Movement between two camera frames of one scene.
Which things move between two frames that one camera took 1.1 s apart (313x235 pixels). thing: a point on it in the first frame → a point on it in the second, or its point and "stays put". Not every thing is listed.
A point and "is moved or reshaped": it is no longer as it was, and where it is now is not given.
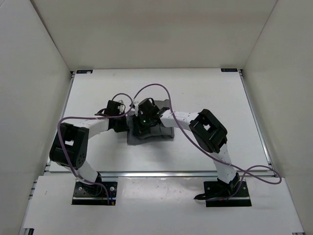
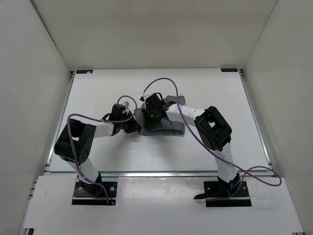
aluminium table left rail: (47, 170) stays put
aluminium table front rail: (189, 174) stays put
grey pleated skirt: (159, 132) is moved or reshaped
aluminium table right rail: (255, 120) stays put
